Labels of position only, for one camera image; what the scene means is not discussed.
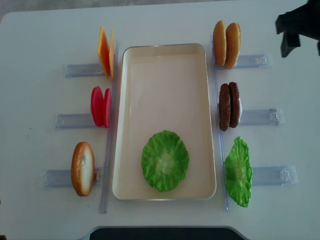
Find clear holder lettuce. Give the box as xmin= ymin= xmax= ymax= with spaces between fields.
xmin=252 ymin=164 xmax=298 ymax=186

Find right clear acrylic rack rail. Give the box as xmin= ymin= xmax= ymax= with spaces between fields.
xmin=209 ymin=34 xmax=230 ymax=211

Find left orange cheese slice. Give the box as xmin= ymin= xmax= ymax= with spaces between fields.
xmin=97 ymin=25 xmax=110 ymax=80

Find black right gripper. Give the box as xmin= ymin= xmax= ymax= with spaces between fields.
xmin=275 ymin=0 xmax=320 ymax=58

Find clear holder cheese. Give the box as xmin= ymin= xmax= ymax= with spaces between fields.
xmin=65 ymin=63 xmax=105 ymax=78

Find orange cheese slice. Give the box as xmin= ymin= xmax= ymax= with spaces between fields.
xmin=97 ymin=25 xmax=110 ymax=80
xmin=109 ymin=29 xmax=116 ymax=80

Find green lettuce leaf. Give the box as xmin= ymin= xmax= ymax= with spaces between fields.
xmin=224 ymin=136 xmax=253 ymax=208
xmin=141 ymin=130 xmax=190 ymax=192

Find front brown meat patty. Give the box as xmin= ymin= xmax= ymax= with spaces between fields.
xmin=218 ymin=83 xmax=231 ymax=131

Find golden bun slice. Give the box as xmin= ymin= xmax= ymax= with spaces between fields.
xmin=225 ymin=22 xmax=241 ymax=70
xmin=212 ymin=20 xmax=227 ymax=67

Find rear golden bun slice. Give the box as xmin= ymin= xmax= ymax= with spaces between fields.
xmin=225 ymin=22 xmax=241 ymax=70

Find clear holder patties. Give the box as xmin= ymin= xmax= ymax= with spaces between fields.
xmin=238 ymin=108 xmax=285 ymax=126

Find clear holder buns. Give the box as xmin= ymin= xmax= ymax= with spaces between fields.
xmin=215 ymin=53 xmax=273 ymax=70

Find right orange cheese slice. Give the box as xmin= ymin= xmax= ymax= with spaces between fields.
xmin=109 ymin=29 xmax=116 ymax=80

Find clear holder tomato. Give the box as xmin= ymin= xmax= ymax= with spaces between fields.
xmin=53 ymin=113 xmax=96 ymax=129

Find brown meat patty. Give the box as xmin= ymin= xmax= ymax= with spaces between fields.
xmin=228 ymin=81 xmax=241 ymax=128
xmin=218 ymin=83 xmax=231 ymax=131

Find rear brown meat patty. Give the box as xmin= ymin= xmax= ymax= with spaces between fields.
xmin=228 ymin=81 xmax=241 ymax=128

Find front golden bun slice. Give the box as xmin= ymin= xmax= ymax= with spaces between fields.
xmin=212 ymin=20 xmax=227 ymax=67

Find cream rectangular tray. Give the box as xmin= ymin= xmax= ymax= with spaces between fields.
xmin=112 ymin=43 xmax=217 ymax=201

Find clear holder bread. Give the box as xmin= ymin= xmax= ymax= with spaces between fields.
xmin=40 ymin=167 xmax=103 ymax=188

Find upright bread slice left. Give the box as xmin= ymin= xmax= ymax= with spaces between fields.
xmin=71 ymin=141 xmax=95 ymax=197

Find rear tomato slice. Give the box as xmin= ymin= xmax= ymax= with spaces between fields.
xmin=90 ymin=86 xmax=104 ymax=127

